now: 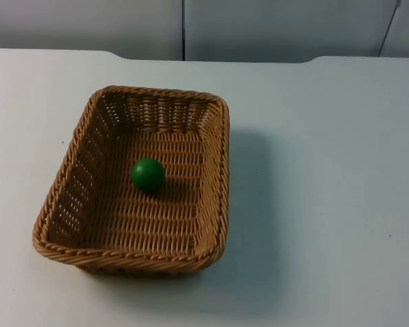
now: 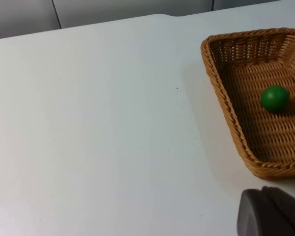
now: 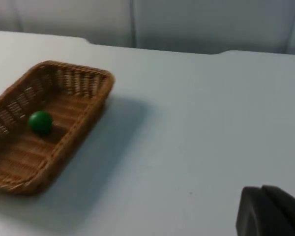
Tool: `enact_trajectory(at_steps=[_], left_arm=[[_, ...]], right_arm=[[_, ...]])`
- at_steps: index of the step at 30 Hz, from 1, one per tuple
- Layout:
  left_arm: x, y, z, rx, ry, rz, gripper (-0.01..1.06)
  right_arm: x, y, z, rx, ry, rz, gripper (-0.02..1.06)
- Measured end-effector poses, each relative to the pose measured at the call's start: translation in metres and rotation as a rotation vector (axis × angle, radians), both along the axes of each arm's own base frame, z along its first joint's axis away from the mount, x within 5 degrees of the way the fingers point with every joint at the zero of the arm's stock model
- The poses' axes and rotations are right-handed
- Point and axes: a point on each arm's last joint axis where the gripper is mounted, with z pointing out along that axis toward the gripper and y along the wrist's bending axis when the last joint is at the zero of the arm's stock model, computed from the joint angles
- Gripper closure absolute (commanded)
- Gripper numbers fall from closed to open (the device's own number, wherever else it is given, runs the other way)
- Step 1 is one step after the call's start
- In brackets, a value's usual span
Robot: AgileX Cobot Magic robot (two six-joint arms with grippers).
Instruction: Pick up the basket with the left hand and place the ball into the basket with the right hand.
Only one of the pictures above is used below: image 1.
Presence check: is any pale brown wicker basket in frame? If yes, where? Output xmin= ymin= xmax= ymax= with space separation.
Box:
xmin=32 ymin=85 xmax=231 ymax=277

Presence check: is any green ball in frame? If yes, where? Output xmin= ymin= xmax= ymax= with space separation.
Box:
xmin=131 ymin=158 xmax=166 ymax=195

